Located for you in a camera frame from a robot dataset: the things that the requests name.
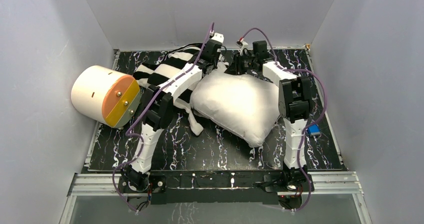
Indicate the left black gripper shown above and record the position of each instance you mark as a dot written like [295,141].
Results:
[214,62]

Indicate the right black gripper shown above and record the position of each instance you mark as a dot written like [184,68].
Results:
[235,68]

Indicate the white pillow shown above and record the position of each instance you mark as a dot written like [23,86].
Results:
[241,104]

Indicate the black white striped pillowcase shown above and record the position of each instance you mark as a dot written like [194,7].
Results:
[155,74]

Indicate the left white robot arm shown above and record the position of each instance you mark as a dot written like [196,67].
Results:
[168,83]

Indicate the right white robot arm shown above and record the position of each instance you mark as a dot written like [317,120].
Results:
[294,100]

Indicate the small blue object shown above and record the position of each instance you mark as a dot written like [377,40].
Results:
[313,130]

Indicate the white orange cylinder roll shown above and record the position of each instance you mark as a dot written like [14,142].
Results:
[105,95]

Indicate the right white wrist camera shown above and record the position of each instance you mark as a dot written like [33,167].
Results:
[242,44]

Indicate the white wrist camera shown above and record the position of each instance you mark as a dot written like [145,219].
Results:
[217,37]
[242,44]

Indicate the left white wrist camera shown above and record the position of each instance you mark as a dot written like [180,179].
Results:
[217,37]

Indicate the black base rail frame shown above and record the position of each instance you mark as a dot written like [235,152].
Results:
[276,187]

